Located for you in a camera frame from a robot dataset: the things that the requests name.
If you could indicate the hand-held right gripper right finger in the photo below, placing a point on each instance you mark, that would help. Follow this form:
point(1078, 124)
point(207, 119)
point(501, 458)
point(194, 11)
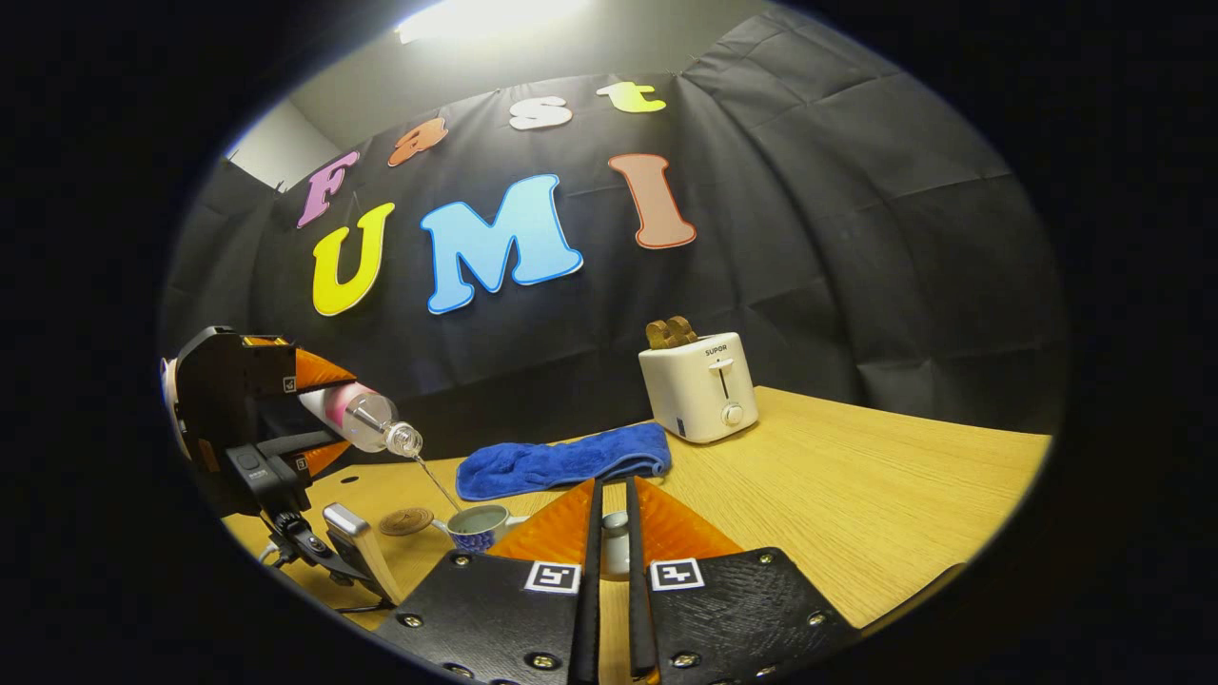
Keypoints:
point(640, 618)

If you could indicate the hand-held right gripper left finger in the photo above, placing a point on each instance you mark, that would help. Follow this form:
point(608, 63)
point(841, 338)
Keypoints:
point(588, 618)

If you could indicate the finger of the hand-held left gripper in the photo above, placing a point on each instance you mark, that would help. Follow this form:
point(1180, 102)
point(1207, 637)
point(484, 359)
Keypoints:
point(319, 457)
point(319, 369)

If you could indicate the clear plastic water bottle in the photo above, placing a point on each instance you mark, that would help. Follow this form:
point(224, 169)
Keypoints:
point(357, 414)

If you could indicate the round brown coaster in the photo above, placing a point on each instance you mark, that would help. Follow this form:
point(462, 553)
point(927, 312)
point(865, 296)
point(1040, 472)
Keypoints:
point(406, 521)

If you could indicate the white blue-patterned teacup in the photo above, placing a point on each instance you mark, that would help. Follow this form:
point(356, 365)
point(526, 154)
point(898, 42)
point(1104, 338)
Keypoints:
point(473, 540)

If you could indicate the blue towel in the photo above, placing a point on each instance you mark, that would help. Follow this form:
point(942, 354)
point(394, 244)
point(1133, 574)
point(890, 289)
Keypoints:
point(561, 461)

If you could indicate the white toaster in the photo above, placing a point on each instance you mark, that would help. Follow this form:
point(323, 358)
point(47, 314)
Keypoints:
point(699, 390)

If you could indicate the brown bread slice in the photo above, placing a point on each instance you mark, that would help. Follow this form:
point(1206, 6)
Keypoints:
point(671, 333)

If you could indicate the ceiling light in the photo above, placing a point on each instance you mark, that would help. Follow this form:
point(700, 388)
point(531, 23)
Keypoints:
point(485, 17)

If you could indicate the black backdrop cloth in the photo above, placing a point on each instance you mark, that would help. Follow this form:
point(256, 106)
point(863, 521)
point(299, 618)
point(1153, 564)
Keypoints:
point(809, 238)

